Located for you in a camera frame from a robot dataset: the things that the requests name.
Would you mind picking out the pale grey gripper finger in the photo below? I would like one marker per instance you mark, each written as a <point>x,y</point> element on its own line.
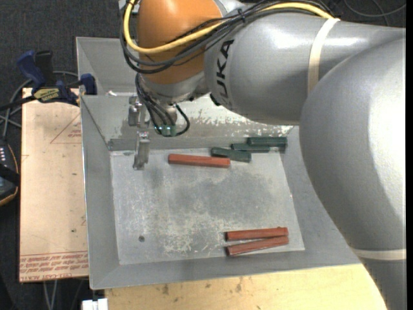
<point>146,150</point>
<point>137,155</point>

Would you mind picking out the dark green flat block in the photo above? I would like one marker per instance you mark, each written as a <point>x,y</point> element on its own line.
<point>234,155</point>
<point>250,147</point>
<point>267,141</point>

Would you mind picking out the brown cardboard board red print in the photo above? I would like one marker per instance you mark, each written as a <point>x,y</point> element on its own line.
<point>51,189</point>

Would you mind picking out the grey metal bin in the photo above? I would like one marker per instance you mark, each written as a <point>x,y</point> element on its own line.
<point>193,205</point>

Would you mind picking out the red-brown flat block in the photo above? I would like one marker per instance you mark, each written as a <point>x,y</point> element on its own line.
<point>198,161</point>
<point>258,246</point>
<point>255,233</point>

